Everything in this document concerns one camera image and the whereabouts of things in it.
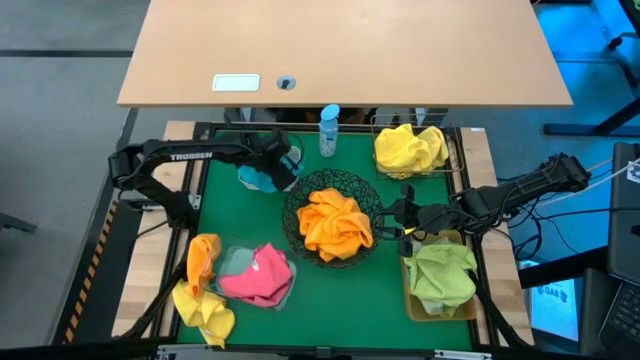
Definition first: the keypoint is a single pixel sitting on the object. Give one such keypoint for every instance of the white rectangular desk plate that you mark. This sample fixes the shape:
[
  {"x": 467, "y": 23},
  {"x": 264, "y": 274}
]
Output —
[{"x": 236, "y": 82}]

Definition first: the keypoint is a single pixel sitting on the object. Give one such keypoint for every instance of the black table frame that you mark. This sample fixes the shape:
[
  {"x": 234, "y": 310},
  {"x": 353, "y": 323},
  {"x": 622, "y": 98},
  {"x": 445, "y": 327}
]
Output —
[{"x": 355, "y": 125}]

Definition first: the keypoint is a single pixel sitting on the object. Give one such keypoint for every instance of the black side desk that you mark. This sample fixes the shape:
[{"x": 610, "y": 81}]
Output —
[{"x": 590, "y": 300}]

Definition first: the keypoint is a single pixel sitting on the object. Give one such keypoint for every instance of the beige desk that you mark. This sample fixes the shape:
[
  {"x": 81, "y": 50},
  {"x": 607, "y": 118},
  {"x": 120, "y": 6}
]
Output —
[{"x": 350, "y": 45}]

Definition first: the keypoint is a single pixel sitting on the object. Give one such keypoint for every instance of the light green microfiber towel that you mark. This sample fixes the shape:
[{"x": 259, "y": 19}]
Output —
[
  {"x": 440, "y": 275},
  {"x": 435, "y": 309}
]

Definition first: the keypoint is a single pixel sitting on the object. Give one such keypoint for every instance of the green table mat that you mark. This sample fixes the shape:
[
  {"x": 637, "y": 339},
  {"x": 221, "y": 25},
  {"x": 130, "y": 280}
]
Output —
[{"x": 340, "y": 310}]

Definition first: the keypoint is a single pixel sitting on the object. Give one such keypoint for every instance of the round desk grommet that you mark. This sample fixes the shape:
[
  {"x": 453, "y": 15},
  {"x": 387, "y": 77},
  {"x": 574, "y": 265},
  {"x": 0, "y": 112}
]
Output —
[{"x": 286, "y": 82}]

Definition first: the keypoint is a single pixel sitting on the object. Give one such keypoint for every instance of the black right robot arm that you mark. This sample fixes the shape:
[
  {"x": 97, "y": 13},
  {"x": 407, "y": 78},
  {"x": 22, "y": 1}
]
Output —
[{"x": 530, "y": 182}]

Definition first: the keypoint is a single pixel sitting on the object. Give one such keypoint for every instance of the tan rectangular tray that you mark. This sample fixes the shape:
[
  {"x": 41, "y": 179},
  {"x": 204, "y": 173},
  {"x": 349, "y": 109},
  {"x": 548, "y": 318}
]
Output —
[{"x": 415, "y": 312}]

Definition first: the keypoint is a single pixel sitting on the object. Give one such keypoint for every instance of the black panel hazard stripes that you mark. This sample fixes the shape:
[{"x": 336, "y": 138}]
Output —
[{"x": 95, "y": 280}]

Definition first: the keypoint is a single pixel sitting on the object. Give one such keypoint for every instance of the yellow microfiber towel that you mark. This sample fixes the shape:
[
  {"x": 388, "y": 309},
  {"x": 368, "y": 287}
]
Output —
[
  {"x": 205, "y": 315},
  {"x": 395, "y": 150},
  {"x": 435, "y": 145}
]

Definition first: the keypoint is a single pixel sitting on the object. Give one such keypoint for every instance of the teal microfiber towel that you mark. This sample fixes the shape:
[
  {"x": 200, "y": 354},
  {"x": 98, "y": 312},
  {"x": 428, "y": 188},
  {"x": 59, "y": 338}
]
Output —
[{"x": 255, "y": 181}]

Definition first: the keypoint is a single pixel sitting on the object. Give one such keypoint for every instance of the office chair base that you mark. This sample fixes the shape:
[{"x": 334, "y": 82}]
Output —
[{"x": 627, "y": 55}]

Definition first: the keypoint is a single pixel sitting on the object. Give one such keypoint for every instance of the orange microfiber towel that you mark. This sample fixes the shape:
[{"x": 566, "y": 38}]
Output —
[
  {"x": 202, "y": 260},
  {"x": 335, "y": 225}
]

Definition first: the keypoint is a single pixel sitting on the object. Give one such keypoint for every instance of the black desk leg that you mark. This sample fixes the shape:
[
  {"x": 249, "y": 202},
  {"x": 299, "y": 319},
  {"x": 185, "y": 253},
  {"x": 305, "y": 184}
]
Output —
[{"x": 600, "y": 125}]

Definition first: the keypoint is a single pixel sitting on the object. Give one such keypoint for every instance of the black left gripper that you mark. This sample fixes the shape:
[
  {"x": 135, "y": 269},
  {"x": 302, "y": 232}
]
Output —
[{"x": 277, "y": 160}]

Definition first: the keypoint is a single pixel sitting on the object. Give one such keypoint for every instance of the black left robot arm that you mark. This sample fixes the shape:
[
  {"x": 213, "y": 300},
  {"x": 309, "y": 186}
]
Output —
[{"x": 190, "y": 156}]

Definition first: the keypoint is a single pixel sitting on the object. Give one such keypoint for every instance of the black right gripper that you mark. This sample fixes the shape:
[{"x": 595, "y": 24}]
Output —
[{"x": 430, "y": 217}]

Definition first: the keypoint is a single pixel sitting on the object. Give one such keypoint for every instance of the black floor object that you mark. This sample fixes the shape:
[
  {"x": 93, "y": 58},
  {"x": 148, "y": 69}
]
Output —
[{"x": 15, "y": 222}]

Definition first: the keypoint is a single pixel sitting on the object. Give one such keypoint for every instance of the pink microfiber towel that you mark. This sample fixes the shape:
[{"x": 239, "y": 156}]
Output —
[{"x": 260, "y": 280}]

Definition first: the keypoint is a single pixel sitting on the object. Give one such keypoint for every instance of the clear plastic container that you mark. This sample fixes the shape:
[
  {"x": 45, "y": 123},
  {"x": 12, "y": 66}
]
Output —
[{"x": 235, "y": 260}]

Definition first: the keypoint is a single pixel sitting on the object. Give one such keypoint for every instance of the spray bottle blue cap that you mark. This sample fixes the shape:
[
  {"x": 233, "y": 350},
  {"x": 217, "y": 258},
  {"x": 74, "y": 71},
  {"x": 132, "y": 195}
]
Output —
[{"x": 328, "y": 137}]

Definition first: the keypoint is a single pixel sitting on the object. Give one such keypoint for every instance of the black laptop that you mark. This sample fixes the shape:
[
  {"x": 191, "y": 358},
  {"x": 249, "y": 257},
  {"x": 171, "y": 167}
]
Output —
[{"x": 625, "y": 210}]

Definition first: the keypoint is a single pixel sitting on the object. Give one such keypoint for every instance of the pale blue printed panel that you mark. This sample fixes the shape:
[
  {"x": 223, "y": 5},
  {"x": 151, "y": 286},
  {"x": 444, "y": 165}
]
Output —
[{"x": 555, "y": 310}]

